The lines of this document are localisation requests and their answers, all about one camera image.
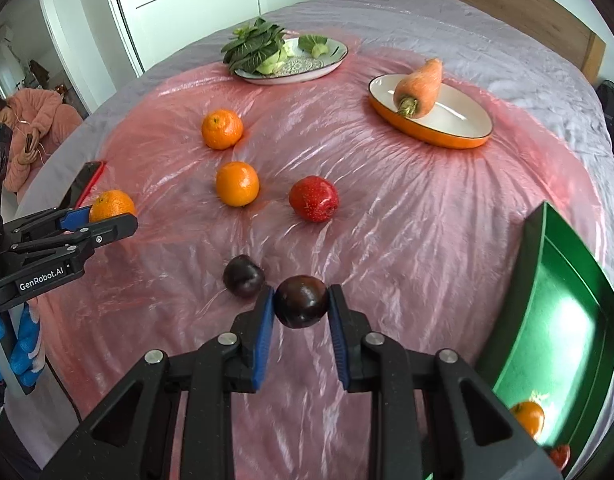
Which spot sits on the carrot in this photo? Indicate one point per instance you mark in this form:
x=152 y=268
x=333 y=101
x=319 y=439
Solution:
x=422 y=85

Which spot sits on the dark purple plum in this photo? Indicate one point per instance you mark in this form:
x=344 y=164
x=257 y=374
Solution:
x=302 y=301
x=243 y=276

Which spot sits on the white plate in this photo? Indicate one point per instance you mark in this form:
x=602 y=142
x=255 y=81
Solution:
x=307 y=67

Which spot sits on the red phone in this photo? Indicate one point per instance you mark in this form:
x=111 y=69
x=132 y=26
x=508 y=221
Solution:
x=84 y=182

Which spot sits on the small bok choy piece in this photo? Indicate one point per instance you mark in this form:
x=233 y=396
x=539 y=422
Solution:
x=314 y=46

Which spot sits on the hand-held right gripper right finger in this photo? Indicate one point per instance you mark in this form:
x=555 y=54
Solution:
x=339 y=340

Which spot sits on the pink plastic sheet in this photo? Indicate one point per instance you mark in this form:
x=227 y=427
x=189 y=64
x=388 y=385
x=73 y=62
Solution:
x=412 y=235

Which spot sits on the orange oval dish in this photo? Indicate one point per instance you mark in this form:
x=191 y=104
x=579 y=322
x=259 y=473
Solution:
x=462 y=115

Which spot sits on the orange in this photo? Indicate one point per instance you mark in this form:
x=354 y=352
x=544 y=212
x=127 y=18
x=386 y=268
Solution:
x=222 y=130
x=112 y=205
x=237 y=183
x=528 y=417

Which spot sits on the green tray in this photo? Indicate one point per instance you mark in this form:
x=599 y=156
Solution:
x=562 y=320

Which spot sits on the person's left hand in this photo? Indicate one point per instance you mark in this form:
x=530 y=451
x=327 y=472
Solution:
x=26 y=355

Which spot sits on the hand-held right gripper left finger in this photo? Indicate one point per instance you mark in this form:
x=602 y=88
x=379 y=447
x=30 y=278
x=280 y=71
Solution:
x=264 y=340

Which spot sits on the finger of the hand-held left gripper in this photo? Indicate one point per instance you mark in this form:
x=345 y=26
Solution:
x=72 y=220
x=112 y=227

